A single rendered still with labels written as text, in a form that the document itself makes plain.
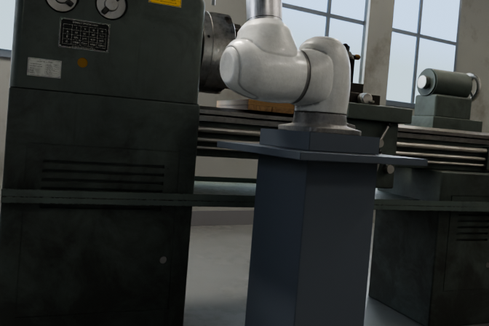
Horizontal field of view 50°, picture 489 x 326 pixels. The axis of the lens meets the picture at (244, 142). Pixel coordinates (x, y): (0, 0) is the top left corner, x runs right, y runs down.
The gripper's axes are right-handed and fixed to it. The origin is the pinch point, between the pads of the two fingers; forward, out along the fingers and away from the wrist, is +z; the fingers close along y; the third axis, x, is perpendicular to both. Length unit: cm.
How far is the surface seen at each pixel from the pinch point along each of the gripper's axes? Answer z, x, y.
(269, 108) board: 50, -21, -6
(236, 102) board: 48.1, -7.6, 1.0
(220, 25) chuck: 21.4, -1.6, -12.8
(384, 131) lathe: 56, -66, 7
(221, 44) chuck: 28.7, -2.8, -14.5
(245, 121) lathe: 56, -12, -7
